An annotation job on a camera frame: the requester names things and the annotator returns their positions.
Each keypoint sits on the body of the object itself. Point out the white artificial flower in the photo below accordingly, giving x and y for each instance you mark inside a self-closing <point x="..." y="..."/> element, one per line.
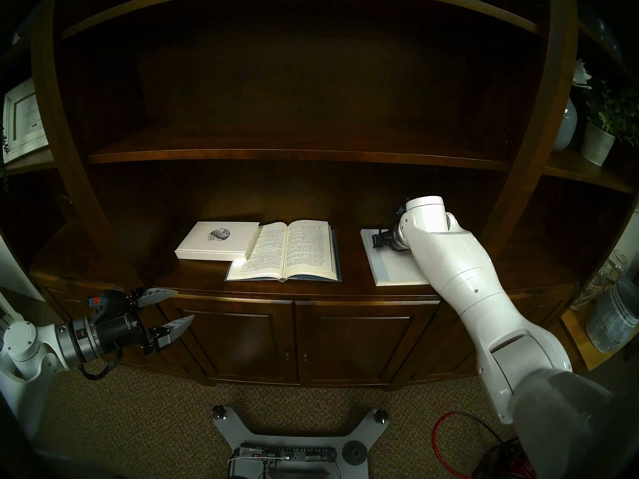
<point x="581" y="74"/>

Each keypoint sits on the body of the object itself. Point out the dark hanging bead plant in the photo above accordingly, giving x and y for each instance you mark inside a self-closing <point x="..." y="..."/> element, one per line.
<point x="4" y="143"/>

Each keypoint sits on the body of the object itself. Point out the grey ribbed jar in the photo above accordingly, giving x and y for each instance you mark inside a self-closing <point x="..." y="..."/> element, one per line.
<point x="611" y="318"/>

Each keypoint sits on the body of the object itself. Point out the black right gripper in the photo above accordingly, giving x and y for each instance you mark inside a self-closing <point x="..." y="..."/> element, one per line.
<point x="383" y="239"/>

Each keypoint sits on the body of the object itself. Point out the white framed certificate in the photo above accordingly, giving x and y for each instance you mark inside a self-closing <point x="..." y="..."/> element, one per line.
<point x="25" y="119"/>

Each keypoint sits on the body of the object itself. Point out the round black rubber foot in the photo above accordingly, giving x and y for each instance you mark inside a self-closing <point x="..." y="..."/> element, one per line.
<point x="354" y="453"/>

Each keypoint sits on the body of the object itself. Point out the green plant in white pot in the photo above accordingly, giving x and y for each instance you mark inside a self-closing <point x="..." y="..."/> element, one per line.
<point x="596" y="143"/>

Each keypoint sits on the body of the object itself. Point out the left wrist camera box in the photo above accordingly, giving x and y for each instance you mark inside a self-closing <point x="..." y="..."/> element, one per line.
<point x="107" y="301"/>

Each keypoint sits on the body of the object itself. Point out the white book pale blue spine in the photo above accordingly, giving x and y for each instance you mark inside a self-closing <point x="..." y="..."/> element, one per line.
<point x="394" y="271"/>

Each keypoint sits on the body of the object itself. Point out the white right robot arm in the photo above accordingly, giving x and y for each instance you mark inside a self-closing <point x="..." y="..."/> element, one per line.
<point x="469" y="283"/>

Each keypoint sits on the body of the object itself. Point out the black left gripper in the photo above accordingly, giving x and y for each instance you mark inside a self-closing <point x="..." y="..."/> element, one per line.
<point x="120" y="328"/>

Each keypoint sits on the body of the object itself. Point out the white round vase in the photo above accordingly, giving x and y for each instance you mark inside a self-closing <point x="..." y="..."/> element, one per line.
<point x="566" y="128"/>

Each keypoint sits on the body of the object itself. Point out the light wooden side table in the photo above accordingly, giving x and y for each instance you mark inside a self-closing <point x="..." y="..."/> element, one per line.
<point x="579" y="338"/>

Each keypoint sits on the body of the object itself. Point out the white slatted chair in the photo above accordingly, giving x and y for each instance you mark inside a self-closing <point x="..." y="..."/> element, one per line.
<point x="6" y="308"/>

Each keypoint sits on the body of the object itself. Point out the blue cover hardback book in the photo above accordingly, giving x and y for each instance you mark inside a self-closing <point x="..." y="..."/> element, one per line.
<point x="304" y="253"/>

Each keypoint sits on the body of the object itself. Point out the white book with round print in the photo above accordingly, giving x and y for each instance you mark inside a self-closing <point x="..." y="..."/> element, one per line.
<point x="209" y="246"/>

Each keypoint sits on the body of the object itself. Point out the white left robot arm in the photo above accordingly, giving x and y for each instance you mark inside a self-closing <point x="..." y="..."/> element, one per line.
<point x="22" y="341"/>

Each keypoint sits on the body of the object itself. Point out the dark brown wooden bookcase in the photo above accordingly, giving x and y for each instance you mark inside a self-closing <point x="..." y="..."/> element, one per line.
<point x="299" y="153"/>

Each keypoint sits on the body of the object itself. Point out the black power strip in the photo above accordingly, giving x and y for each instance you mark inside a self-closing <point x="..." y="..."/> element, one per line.
<point x="299" y="454"/>

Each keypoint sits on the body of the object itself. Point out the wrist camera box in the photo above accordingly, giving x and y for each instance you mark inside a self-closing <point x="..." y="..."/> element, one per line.
<point x="107" y="301"/>
<point x="401" y="208"/>

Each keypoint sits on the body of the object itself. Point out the black star knob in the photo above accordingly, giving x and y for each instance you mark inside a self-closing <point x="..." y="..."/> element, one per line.
<point x="381" y="416"/>
<point x="218" y="411"/>

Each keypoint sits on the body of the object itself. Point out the grey metal robot base plate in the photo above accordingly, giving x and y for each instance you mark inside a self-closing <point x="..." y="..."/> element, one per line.
<point x="249" y="433"/>

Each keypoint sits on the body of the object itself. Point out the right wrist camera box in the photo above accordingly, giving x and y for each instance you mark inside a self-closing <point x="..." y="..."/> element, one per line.
<point x="401" y="208"/>

